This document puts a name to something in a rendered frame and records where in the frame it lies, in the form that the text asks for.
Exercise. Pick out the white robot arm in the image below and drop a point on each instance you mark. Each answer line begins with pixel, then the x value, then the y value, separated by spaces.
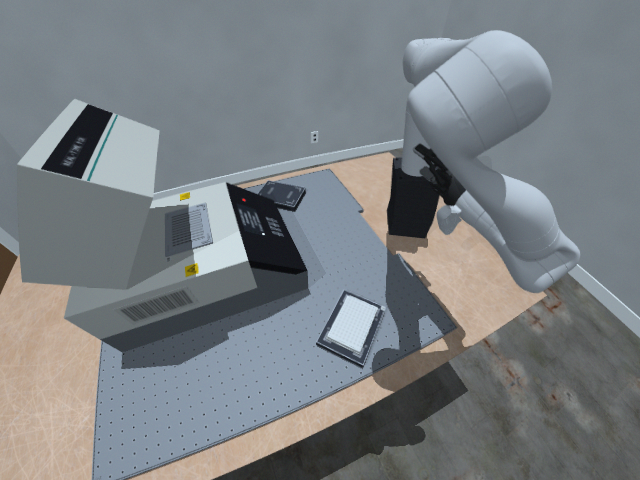
pixel 497 86

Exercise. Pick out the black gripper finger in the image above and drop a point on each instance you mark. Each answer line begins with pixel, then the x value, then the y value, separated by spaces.
pixel 425 172
pixel 420 150

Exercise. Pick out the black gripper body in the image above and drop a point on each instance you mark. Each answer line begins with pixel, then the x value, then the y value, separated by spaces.
pixel 453 193

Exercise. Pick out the white lab instrument with lid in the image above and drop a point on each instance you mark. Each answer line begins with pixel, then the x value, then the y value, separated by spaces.
pixel 84 194

